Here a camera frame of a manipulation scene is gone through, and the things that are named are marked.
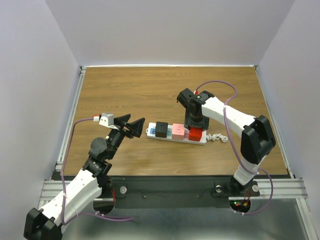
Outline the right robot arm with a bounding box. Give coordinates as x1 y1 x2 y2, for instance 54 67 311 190
176 88 276 195

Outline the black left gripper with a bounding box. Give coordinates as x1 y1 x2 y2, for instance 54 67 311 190
106 113 144 160

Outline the aluminium frame rail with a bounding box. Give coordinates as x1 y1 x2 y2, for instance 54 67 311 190
39 178 309 205

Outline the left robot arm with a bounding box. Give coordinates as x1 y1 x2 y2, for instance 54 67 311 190
23 113 145 240

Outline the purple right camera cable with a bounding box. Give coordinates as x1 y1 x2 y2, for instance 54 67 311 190
194 80 274 216

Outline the purple camera cable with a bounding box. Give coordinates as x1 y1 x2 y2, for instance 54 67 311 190
194 80 274 216
60 116 135 222

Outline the white multicolour power strip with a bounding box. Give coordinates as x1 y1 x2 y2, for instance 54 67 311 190
145 122 207 146

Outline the black cube plug adapter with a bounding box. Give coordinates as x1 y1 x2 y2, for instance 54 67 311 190
155 121 168 138

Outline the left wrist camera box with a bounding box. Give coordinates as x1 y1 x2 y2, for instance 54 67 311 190
93 113 119 130

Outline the red cube plug adapter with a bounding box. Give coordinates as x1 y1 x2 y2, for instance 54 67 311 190
188 127 203 142

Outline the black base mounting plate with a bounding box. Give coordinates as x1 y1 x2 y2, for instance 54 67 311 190
82 174 261 210

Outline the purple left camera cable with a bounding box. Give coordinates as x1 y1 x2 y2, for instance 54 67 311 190
60 116 135 222

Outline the pink cube plug adapter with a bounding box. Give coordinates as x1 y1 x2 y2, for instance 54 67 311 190
171 123 185 141

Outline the white coiled cord with plug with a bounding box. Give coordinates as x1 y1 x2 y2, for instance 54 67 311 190
206 133 229 144

